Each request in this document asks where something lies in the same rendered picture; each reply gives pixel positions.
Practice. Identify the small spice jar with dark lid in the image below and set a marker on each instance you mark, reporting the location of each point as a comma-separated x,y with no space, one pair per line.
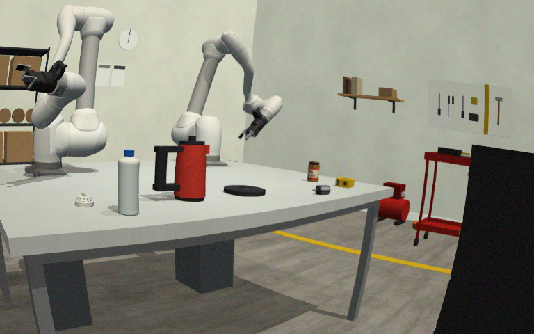
313,171

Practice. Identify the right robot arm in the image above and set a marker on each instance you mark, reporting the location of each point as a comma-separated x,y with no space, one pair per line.
83,135

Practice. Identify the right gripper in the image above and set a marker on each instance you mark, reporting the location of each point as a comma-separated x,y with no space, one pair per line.
53,82

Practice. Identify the dark grey round disc with center stud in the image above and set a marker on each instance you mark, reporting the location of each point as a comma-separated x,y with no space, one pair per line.
244,190

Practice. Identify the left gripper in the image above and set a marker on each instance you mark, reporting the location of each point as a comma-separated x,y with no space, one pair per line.
261,118

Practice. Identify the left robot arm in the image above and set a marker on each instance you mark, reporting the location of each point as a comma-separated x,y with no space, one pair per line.
208,128

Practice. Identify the white plastic bottle with blue cap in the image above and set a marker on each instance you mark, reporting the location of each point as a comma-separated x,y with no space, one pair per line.
128,184

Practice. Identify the red kettle with black handle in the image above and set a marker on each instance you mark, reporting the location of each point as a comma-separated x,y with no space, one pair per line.
190,170

